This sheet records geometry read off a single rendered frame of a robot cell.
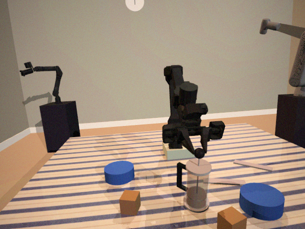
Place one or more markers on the glass french press with black handle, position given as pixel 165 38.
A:
pixel 197 182

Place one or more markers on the brown cube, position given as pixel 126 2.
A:
pixel 230 218
pixel 130 202

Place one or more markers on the tan flat bar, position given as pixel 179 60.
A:
pixel 224 181
pixel 266 168

